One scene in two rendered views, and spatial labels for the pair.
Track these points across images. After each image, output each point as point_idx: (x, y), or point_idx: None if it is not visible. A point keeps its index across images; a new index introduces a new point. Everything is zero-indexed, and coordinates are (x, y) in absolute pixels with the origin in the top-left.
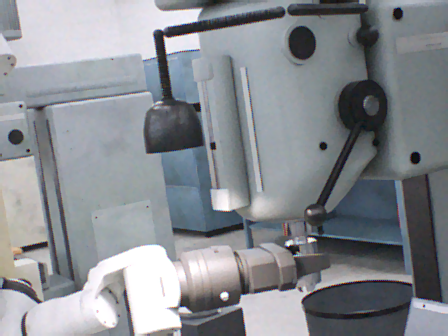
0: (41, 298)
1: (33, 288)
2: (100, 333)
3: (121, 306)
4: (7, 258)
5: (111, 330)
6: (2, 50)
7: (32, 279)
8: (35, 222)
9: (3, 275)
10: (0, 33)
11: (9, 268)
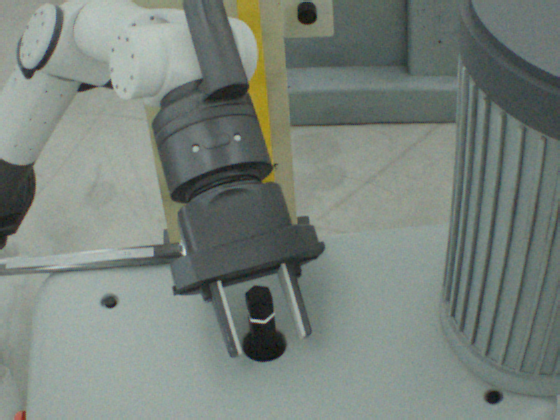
0: (330, 24)
1: (321, 13)
2: (423, 19)
3: (453, 0)
4: (273, 16)
5: (437, 20)
6: (0, 412)
7: (322, 4)
8: None
9: (266, 32)
10: (2, 385)
11: (275, 26)
